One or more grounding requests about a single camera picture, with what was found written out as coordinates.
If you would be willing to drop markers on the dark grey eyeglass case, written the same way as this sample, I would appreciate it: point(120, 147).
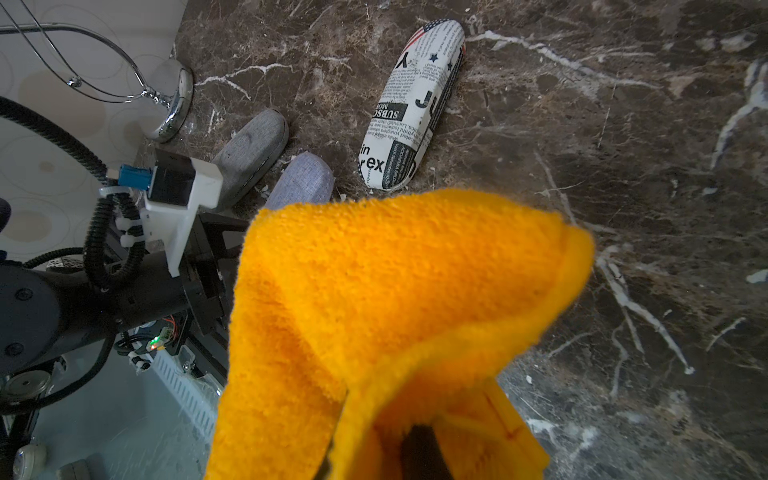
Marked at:
point(249, 155)

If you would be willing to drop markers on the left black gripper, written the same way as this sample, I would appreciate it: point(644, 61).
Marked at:
point(203, 287)

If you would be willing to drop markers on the chrome wire cup stand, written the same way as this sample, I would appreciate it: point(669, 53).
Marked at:
point(104, 70)

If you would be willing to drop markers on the newspaper print eyeglass case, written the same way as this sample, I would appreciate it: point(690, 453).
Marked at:
point(407, 114)

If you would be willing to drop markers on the orange microfiber cloth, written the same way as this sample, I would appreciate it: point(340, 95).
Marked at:
point(354, 322)

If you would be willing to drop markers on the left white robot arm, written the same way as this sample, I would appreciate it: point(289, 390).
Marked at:
point(45, 315)

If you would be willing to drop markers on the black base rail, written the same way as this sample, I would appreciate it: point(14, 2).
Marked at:
point(160, 347)

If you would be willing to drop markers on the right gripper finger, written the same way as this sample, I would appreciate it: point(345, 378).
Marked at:
point(421, 457)

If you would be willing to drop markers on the lavender fabric eyeglass case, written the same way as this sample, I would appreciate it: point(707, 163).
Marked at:
point(306, 180)

